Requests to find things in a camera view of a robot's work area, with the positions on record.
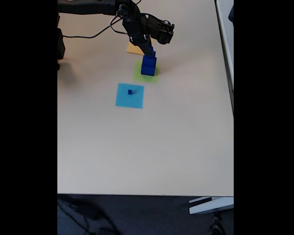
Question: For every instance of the small blue cube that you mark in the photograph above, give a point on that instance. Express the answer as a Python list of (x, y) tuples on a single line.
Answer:
[(152, 52)]

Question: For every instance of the medium blue cube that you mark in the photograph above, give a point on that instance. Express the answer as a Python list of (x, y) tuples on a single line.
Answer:
[(150, 60)]

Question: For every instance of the large blue cube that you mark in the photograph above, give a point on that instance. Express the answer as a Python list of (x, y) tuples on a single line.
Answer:
[(148, 70)]

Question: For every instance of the tiny blue cube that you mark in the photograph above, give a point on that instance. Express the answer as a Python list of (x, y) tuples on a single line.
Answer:
[(130, 92)]

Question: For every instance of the green paper square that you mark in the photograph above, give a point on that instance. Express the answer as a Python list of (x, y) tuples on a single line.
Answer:
[(136, 76)]

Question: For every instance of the light blue paper square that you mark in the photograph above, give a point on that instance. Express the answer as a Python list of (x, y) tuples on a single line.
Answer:
[(122, 100)]

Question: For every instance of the dark blue object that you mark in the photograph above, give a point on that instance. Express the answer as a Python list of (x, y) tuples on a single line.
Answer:
[(232, 14)]

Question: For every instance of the white table foot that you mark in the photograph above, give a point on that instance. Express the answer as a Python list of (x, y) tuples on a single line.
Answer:
[(210, 206)]

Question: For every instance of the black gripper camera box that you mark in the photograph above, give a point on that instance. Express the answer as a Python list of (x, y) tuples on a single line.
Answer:
[(163, 30)]

